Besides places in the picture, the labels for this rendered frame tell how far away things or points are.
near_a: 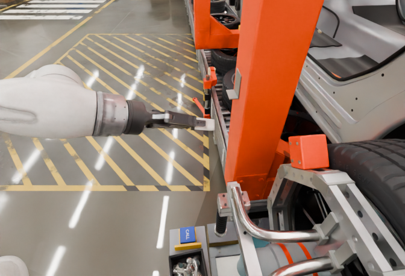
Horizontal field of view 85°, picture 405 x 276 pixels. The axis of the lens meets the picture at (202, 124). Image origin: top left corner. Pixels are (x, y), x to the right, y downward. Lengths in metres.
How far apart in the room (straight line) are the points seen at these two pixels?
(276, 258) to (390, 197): 0.29
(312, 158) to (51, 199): 1.88
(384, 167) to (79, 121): 0.61
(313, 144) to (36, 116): 0.61
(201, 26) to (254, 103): 1.96
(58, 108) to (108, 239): 1.41
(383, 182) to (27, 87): 0.67
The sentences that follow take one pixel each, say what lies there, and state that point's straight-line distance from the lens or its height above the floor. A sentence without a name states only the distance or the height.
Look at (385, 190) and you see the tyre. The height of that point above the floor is 1.15.
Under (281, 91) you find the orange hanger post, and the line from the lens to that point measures 0.74.
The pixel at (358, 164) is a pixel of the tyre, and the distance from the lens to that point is 0.62.
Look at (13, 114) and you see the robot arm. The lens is 0.45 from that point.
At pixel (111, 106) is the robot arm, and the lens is 0.45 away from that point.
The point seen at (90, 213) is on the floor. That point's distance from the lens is 1.91.
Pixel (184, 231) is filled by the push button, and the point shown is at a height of 0.48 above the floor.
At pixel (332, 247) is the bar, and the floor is 1.01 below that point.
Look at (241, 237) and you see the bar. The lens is 0.61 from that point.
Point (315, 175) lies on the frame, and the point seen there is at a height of 1.10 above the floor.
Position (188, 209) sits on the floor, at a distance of 1.75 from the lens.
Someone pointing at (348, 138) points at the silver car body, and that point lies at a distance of 1.18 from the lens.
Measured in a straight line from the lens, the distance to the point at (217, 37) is 2.68.
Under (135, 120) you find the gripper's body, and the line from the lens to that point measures 0.47.
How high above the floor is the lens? 1.54
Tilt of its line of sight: 41 degrees down
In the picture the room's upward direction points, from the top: straight up
